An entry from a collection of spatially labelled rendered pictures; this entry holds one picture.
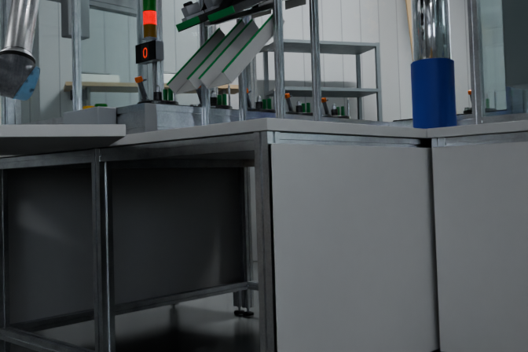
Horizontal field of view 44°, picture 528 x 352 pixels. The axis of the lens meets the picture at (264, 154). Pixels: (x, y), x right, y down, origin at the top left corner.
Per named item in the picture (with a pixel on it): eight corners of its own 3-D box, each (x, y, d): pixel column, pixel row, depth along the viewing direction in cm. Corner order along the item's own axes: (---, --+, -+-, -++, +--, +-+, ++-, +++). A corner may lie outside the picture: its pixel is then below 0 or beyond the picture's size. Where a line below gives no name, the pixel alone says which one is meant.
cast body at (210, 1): (214, 16, 205) (206, -6, 203) (207, 19, 208) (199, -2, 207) (235, 8, 209) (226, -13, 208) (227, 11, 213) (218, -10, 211)
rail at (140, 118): (145, 135, 199) (144, 100, 200) (10, 151, 261) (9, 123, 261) (159, 136, 203) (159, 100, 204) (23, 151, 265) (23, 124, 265)
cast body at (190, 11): (189, 26, 202) (181, 4, 200) (185, 28, 206) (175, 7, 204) (212, 16, 205) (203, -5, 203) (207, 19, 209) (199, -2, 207)
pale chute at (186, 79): (196, 89, 194) (187, 78, 192) (175, 94, 205) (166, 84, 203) (250, 30, 207) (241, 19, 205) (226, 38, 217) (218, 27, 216)
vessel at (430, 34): (440, 56, 232) (435, -50, 234) (405, 62, 242) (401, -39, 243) (459, 60, 242) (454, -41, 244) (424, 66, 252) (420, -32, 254)
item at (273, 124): (267, 130, 154) (266, 117, 154) (-13, 159, 257) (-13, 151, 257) (515, 142, 256) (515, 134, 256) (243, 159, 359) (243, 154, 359)
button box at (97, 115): (97, 125, 205) (97, 105, 205) (63, 130, 219) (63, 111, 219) (117, 126, 210) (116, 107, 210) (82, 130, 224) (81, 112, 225)
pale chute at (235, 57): (232, 83, 184) (222, 71, 182) (207, 89, 194) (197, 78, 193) (285, 21, 196) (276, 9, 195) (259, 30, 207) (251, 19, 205)
